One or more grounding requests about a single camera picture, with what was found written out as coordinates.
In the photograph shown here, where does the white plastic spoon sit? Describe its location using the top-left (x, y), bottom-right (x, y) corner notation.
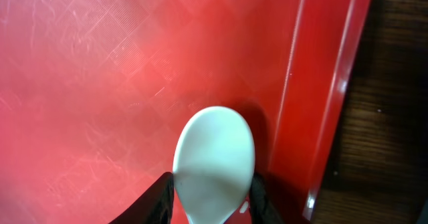
top-left (173, 106), bottom-right (255, 223)

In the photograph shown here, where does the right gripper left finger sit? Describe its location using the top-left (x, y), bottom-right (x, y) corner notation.
top-left (109, 172), bottom-right (175, 224)

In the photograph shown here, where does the red serving tray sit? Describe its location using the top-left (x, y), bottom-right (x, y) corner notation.
top-left (1, 0), bottom-right (370, 223)

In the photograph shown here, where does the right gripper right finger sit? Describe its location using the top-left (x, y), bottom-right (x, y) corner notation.
top-left (249, 173), bottom-right (309, 224)

